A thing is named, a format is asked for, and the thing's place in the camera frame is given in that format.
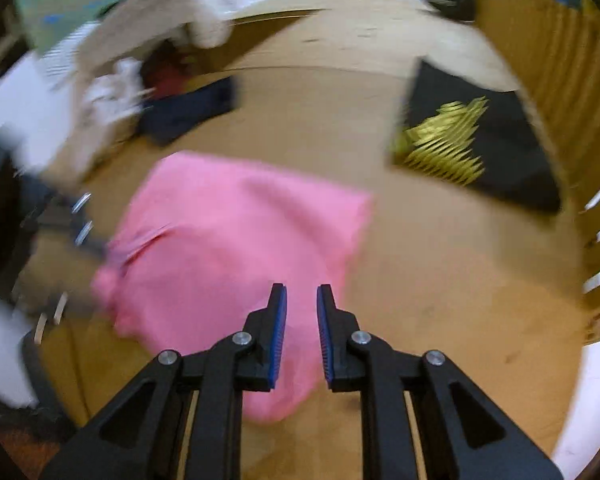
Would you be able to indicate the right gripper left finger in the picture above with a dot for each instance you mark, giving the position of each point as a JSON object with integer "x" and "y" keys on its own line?
{"x": 181, "y": 416}

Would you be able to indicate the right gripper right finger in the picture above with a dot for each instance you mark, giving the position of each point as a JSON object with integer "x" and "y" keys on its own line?
{"x": 422, "y": 417}

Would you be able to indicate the pink shirt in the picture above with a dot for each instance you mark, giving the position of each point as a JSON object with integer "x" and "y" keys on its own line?
{"x": 203, "y": 241}

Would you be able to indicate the white garment pile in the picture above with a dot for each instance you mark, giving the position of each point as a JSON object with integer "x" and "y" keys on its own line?
{"x": 115, "y": 96}

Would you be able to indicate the navy blue garment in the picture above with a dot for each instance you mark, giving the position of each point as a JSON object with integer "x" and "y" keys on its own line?
{"x": 165, "y": 120}

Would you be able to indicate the red garment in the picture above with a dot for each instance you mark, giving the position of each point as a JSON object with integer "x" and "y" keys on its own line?
{"x": 164, "y": 72}

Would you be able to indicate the black garment with gold print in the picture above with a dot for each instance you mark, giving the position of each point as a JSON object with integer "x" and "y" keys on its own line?
{"x": 474, "y": 137}

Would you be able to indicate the white tablecloth table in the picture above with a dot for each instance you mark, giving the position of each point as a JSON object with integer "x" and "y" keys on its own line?
{"x": 128, "y": 31}

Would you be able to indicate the wooden slatted railing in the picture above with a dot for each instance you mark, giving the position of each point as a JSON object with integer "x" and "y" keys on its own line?
{"x": 550, "y": 54}

